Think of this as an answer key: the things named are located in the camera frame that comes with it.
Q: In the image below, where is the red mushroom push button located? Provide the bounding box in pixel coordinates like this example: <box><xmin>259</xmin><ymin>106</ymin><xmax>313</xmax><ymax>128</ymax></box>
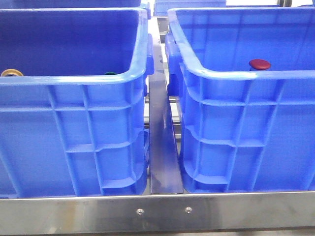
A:
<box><xmin>249</xmin><ymin>59</ymin><xmax>271</xmax><ymax>71</ymax></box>

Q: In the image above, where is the yellow mushroom push button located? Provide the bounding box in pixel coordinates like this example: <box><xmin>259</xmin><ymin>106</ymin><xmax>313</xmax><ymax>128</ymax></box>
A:
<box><xmin>0</xmin><ymin>69</ymin><xmax>23</xmax><ymax>77</ymax></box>

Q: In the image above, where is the blue plastic bin left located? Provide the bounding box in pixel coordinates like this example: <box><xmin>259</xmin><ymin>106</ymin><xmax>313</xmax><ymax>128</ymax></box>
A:
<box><xmin>0</xmin><ymin>8</ymin><xmax>154</xmax><ymax>199</ymax></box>

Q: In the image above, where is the blue plastic bin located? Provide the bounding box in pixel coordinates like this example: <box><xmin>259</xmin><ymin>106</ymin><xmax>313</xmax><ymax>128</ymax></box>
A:
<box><xmin>166</xmin><ymin>7</ymin><xmax>315</xmax><ymax>193</ymax></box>
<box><xmin>0</xmin><ymin>8</ymin><xmax>154</xmax><ymax>199</ymax></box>

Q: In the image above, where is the blue plastic bin right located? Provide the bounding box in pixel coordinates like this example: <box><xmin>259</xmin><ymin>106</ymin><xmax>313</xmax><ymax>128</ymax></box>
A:
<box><xmin>166</xmin><ymin>7</ymin><xmax>315</xmax><ymax>193</ymax></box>

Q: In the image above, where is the far blue crate left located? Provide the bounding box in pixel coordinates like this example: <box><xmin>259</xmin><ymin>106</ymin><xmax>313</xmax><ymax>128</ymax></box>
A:
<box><xmin>154</xmin><ymin>0</ymin><xmax>226</xmax><ymax>16</ymax></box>

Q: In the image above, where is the blue bin rear left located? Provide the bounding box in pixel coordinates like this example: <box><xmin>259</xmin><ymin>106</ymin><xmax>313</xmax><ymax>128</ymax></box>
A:
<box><xmin>0</xmin><ymin>0</ymin><xmax>151</xmax><ymax>19</ymax></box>

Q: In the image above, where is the steel shelf front rail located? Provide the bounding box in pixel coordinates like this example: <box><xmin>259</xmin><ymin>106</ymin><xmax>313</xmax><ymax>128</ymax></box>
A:
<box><xmin>0</xmin><ymin>191</ymin><xmax>315</xmax><ymax>235</ymax></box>

